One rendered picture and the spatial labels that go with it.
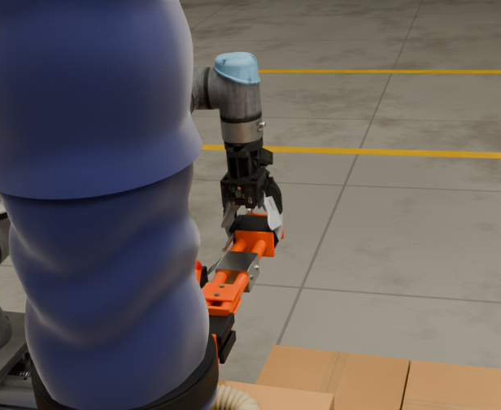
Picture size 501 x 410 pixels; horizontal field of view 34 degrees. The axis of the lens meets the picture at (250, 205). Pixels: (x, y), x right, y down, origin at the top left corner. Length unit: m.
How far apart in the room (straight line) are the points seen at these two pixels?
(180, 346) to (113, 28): 0.36
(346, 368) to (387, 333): 1.15
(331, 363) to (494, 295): 1.54
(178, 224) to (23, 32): 0.26
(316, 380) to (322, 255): 1.83
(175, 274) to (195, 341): 0.10
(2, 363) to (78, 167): 0.88
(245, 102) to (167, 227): 0.59
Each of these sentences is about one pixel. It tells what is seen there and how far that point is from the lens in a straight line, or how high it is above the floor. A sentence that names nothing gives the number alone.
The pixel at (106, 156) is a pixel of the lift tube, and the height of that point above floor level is 1.63.
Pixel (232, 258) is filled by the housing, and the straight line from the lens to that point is 1.47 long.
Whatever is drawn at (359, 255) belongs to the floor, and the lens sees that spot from 4.06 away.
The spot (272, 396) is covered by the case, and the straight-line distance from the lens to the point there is 1.37.
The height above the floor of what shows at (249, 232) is 1.23.
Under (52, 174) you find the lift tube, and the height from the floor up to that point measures 1.62.
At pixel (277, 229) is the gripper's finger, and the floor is 1.22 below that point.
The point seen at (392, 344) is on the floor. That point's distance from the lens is 3.40.
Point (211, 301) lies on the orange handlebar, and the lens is 1.37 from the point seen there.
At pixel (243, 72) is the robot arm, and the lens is 1.42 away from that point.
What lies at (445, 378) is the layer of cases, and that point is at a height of 0.54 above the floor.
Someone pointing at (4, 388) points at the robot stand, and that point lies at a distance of 1.67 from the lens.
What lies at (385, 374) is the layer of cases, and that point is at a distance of 2.31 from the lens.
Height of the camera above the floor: 1.90
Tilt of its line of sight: 24 degrees down
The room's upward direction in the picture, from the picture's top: 4 degrees counter-clockwise
